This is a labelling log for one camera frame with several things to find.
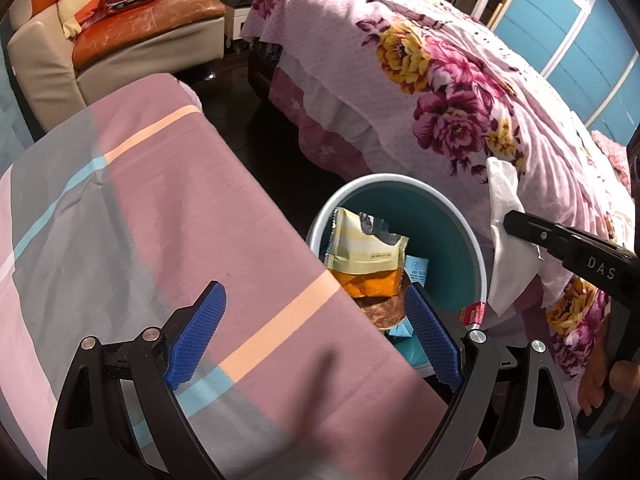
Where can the teal trash bin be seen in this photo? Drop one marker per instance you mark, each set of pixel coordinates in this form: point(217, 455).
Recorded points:
point(440, 240)

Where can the blue wardrobe door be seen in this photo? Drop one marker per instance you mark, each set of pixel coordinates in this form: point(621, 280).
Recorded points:
point(565, 35)

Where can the person's right hand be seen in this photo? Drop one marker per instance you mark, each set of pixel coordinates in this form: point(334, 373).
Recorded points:
point(625, 377)

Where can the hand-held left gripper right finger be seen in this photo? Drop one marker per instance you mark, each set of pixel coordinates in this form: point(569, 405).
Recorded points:
point(432, 335)

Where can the pale yellow cushion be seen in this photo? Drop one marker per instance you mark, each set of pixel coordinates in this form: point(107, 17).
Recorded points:
point(80, 2)

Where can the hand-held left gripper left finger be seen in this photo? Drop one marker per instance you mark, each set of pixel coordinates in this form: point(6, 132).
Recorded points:
point(197, 335)

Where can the beige and orange sofa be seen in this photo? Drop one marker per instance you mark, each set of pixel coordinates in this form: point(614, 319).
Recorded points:
point(130, 40)

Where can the pink knitted cloth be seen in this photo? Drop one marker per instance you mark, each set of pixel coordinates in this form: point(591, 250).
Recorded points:
point(610, 160)

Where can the pink floral bed blanket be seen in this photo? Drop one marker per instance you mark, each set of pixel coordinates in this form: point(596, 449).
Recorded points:
point(425, 85)

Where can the pale yellow snack packet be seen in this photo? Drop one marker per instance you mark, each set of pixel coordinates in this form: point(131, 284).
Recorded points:
point(360, 245)

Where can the white paper napkin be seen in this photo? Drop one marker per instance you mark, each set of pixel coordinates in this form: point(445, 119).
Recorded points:
point(505, 260)

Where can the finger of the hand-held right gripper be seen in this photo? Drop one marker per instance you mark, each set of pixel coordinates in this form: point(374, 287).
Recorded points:
point(535, 230)

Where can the orange foil wrapper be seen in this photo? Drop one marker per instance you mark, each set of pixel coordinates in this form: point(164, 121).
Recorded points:
point(370, 295)

